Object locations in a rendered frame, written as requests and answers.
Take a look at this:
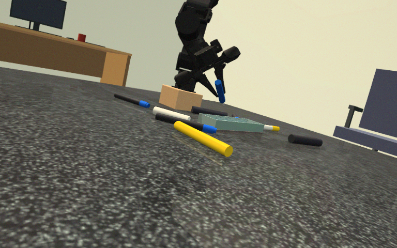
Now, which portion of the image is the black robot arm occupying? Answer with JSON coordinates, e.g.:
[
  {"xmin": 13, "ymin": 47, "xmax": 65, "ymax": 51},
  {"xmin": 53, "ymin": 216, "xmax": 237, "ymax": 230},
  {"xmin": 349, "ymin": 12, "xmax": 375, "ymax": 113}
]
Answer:
[{"xmin": 171, "ymin": 0, "xmax": 223, "ymax": 93}]

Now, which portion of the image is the cream cylinder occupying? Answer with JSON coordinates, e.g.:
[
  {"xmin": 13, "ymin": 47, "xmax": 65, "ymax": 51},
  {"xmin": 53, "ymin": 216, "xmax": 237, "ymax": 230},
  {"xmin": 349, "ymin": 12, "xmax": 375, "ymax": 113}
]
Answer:
[{"xmin": 152, "ymin": 106, "xmax": 191, "ymax": 121}]

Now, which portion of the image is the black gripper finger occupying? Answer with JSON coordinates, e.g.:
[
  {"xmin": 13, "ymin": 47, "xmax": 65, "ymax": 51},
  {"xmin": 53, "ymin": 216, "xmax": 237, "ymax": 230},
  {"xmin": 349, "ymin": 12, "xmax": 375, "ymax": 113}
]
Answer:
[
  {"xmin": 194, "ymin": 74, "xmax": 218, "ymax": 97},
  {"xmin": 215, "ymin": 63, "xmax": 226, "ymax": 94}
]

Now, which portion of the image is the white cylinder with yellow cap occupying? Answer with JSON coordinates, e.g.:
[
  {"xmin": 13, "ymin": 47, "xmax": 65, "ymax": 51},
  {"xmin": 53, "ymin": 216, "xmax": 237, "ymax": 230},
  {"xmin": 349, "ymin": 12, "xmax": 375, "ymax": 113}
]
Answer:
[{"xmin": 264, "ymin": 125, "xmax": 280, "ymax": 131}]

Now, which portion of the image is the small keyboard with keys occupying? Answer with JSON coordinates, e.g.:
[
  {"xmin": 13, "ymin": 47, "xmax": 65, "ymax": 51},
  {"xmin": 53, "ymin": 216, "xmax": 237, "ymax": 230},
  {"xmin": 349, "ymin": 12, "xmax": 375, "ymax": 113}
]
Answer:
[{"xmin": 197, "ymin": 113, "xmax": 265, "ymax": 134}]

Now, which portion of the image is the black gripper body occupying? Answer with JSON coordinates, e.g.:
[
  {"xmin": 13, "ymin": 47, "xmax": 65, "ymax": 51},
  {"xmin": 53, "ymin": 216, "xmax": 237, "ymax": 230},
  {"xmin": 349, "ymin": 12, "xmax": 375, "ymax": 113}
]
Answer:
[{"xmin": 174, "ymin": 39, "xmax": 240, "ymax": 88}]

